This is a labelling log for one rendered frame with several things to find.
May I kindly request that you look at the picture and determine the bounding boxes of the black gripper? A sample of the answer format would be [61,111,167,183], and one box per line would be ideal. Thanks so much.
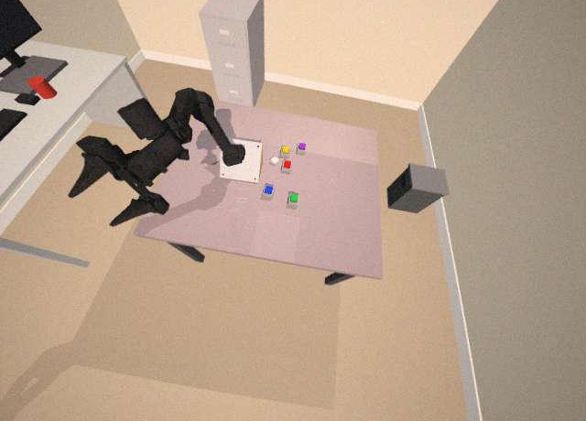
[68,135,169,226]

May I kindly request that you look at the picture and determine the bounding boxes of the blue button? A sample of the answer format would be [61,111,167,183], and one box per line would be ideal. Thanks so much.
[263,186,275,198]

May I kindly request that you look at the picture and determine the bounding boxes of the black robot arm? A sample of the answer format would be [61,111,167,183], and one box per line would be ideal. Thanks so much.
[117,88,245,167]

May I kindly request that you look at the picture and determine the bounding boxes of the green button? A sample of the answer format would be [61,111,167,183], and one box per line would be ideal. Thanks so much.
[288,194,299,206]

